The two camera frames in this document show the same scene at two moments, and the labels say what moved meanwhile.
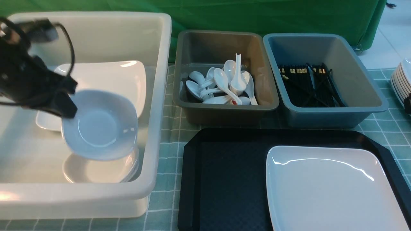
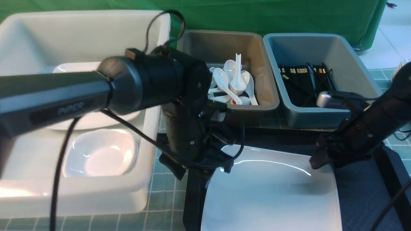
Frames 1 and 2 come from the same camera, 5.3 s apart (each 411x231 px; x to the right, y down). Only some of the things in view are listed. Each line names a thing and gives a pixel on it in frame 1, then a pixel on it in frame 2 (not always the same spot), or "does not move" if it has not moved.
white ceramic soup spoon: [221, 78] does not move
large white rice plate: [319, 188] to [269, 189]
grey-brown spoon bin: [198, 51] does not move
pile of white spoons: [229, 85] does not move
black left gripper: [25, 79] to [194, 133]
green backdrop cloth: [360, 18] does not move
